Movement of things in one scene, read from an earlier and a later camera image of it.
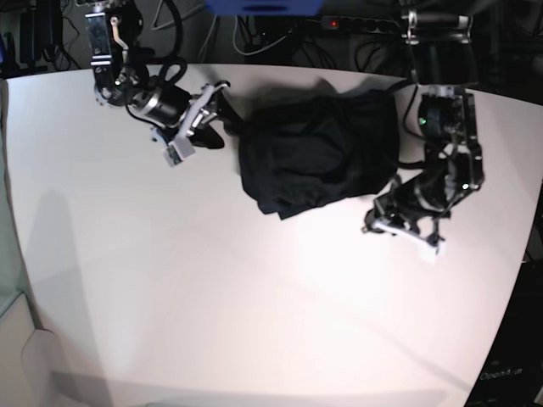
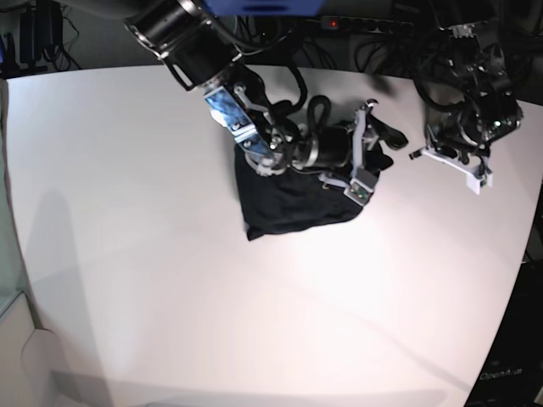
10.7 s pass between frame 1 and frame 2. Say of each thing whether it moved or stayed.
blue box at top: stayed
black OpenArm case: stayed
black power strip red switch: stayed
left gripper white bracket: moved
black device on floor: stayed
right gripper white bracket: moved
